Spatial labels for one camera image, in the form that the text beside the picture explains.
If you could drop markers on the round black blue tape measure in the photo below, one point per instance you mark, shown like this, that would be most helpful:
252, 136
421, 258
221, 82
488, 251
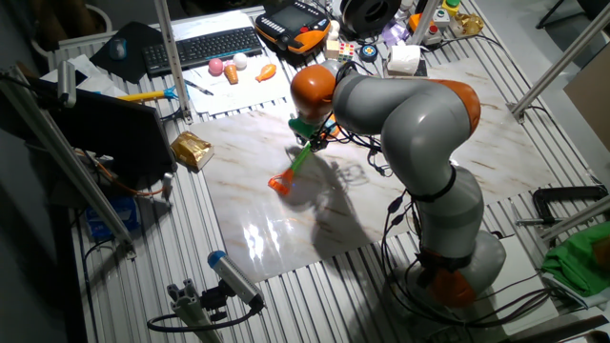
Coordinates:
368, 53

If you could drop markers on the printed white paper sheet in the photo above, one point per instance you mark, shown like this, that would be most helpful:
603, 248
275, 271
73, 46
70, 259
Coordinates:
238, 95

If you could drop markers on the black mouse pad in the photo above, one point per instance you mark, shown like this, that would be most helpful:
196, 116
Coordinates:
138, 57

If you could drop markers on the pink toy ball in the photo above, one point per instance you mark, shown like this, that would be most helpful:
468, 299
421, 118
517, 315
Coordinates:
216, 66

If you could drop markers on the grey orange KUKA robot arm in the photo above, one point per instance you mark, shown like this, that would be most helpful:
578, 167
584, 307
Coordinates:
414, 133

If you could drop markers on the toy ice cream cone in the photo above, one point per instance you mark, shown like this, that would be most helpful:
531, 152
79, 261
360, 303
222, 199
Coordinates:
231, 74

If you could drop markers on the Rubik's cube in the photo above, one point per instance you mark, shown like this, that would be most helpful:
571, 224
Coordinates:
346, 52

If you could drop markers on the white toy ball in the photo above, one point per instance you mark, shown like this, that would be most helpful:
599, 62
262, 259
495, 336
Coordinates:
240, 61

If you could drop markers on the golden foil snack packet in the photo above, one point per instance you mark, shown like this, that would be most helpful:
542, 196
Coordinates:
190, 150

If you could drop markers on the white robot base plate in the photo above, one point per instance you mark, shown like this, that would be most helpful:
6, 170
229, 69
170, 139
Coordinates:
529, 267

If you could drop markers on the grey camera blue end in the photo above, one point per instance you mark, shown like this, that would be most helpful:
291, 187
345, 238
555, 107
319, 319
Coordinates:
233, 276

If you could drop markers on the dark pen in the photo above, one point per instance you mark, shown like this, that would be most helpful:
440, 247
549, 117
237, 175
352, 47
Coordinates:
199, 87

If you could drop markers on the black orange teach pendant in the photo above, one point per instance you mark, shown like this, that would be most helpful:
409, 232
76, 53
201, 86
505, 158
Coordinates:
293, 24

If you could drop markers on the small orange object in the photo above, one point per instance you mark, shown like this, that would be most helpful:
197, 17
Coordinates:
414, 21

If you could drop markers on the yellow box green button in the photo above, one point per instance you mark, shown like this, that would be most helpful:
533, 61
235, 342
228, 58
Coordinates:
450, 7

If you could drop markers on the green cloth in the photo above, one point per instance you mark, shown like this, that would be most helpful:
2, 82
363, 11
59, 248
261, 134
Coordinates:
579, 262

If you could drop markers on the dark computer mouse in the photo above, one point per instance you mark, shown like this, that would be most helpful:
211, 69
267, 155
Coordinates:
118, 48

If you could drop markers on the purple plastic packet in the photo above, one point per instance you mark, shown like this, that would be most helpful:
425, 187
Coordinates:
394, 34

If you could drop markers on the grey box red button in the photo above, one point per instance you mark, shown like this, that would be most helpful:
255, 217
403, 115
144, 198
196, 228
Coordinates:
433, 34

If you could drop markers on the black clamp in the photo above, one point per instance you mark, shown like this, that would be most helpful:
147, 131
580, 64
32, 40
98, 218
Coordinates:
572, 192

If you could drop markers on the black monitor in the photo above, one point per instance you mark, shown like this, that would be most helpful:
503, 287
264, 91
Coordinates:
109, 133

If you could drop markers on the grey camera on strut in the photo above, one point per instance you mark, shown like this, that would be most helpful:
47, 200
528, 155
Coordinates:
67, 83

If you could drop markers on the small white figurine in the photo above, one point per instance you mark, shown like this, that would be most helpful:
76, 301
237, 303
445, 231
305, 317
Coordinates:
334, 29

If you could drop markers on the plain wooden cube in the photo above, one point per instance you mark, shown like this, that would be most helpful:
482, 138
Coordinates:
332, 49

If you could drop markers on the orange toy chicken drumstick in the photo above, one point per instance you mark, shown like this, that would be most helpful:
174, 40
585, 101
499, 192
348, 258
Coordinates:
267, 72

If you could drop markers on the white box green button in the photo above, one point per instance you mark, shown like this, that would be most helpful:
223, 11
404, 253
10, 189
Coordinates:
441, 18

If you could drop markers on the brown cardboard panel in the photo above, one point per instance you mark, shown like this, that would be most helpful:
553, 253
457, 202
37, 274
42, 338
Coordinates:
591, 95

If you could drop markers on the aluminium profile strut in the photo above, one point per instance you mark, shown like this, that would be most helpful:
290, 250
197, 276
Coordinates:
576, 218
95, 200
171, 57
424, 19
572, 47

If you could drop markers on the black filament spool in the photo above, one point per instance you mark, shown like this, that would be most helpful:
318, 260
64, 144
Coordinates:
369, 16

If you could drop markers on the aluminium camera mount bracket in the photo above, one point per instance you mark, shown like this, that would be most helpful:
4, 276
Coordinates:
190, 309

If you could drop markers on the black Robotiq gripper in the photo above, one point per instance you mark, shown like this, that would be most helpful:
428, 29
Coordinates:
319, 140

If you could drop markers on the white tissue roll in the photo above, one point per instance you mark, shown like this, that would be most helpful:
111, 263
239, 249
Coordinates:
404, 59

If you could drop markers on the black computer keyboard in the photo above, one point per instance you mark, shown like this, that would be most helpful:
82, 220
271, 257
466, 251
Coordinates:
205, 47

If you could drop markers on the blue packet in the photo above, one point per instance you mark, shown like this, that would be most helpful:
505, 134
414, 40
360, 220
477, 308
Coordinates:
112, 219

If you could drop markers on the black flat pad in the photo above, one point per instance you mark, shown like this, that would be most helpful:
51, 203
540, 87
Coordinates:
421, 72

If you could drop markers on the crumpled white paper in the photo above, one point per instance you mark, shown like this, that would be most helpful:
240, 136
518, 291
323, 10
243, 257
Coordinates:
95, 76

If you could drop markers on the crumpled gold foil object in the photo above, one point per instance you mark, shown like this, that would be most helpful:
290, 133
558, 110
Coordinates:
469, 25

